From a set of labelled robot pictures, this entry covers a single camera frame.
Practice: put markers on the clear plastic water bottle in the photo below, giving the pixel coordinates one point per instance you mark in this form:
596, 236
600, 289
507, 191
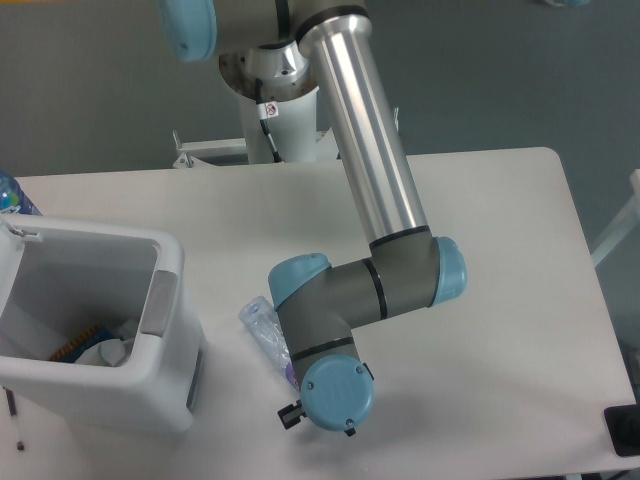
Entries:
261, 320

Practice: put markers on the white tissue pack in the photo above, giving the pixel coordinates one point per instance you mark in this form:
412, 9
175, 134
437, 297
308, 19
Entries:
111, 347

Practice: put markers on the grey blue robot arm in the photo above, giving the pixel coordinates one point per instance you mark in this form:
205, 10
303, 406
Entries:
319, 305

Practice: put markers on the white trash can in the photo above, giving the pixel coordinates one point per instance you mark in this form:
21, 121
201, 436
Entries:
97, 324

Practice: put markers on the colourful trash in bin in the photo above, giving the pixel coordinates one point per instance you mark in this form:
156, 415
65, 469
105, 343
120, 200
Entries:
72, 351

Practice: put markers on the black device at table corner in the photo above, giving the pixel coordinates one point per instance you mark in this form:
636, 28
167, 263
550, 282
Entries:
623, 426

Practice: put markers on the black pen on table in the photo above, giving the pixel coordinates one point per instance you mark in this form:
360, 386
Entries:
13, 413

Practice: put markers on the blue bottle at edge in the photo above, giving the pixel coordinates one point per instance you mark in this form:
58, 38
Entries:
13, 198

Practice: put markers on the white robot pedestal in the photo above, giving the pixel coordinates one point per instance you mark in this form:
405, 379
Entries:
277, 98

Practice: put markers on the white frame at right edge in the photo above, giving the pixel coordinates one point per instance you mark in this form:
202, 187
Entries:
622, 224

